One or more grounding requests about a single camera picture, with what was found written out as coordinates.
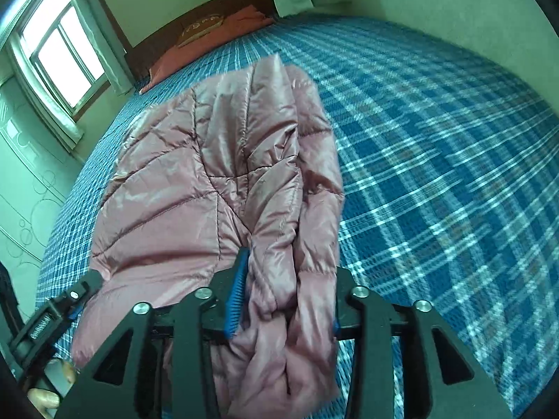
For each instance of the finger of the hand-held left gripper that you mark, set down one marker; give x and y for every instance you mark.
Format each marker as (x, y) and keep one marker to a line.
(65, 305)

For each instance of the person's left hand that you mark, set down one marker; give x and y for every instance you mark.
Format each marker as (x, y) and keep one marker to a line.
(43, 398)

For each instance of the red folded blanket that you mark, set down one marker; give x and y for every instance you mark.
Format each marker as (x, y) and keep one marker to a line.
(174, 63)

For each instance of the bed with blue plaid sheet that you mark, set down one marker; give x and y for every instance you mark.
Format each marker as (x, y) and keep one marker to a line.
(436, 183)

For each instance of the white wardrobe with circle pattern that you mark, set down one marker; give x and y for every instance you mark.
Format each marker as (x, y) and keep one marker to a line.
(26, 200)

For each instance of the pink puffer jacket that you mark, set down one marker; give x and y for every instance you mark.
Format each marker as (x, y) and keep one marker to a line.
(183, 174)

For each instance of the white framed window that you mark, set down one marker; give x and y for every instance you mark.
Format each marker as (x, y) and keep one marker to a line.
(61, 48)

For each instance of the brown embroidered pillow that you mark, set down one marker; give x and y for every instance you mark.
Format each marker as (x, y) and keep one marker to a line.
(201, 28)

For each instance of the wooden headboard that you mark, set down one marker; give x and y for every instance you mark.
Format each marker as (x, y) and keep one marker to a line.
(166, 35)

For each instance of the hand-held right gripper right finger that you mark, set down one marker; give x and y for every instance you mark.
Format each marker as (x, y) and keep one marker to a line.
(345, 310)

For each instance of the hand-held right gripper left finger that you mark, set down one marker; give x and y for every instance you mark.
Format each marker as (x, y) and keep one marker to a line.
(236, 292)

